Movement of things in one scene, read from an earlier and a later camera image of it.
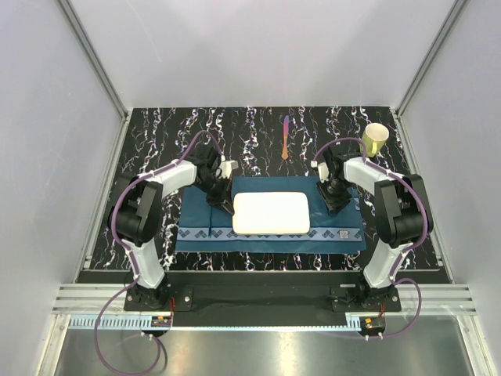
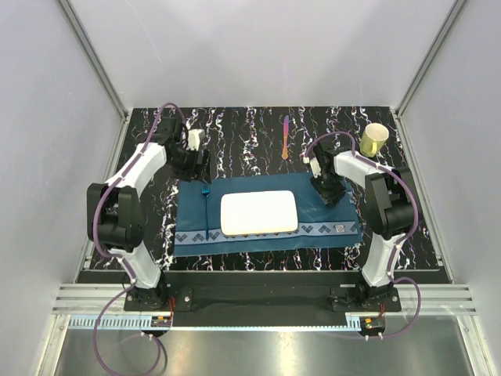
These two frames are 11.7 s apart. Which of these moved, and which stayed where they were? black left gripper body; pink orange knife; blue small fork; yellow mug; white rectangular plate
Moved: white rectangular plate; blue small fork; black left gripper body
Stayed: pink orange knife; yellow mug
